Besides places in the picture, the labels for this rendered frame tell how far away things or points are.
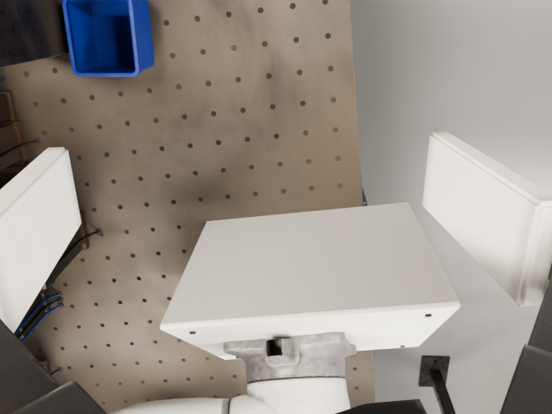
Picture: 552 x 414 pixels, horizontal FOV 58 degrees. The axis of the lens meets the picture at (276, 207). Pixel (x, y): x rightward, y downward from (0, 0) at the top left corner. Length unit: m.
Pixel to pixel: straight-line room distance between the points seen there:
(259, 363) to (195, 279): 0.16
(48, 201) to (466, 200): 0.13
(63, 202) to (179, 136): 0.71
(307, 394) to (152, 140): 0.48
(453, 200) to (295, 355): 0.58
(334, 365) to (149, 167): 0.46
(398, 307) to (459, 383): 1.51
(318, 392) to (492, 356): 1.37
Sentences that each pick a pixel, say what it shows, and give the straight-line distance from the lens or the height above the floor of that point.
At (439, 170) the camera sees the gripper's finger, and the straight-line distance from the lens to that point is 0.18.
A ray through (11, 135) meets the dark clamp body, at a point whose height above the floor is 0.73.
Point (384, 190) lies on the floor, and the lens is 1.65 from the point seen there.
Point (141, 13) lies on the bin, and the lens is 0.82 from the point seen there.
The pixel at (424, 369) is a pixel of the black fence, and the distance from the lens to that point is 2.03.
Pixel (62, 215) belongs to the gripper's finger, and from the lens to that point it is 0.18.
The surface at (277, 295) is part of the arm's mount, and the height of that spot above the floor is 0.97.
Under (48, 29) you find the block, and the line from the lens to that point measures 0.81.
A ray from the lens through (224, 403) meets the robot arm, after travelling 0.79.
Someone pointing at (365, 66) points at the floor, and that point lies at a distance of 1.55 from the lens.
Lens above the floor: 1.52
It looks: 68 degrees down
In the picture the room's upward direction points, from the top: 172 degrees counter-clockwise
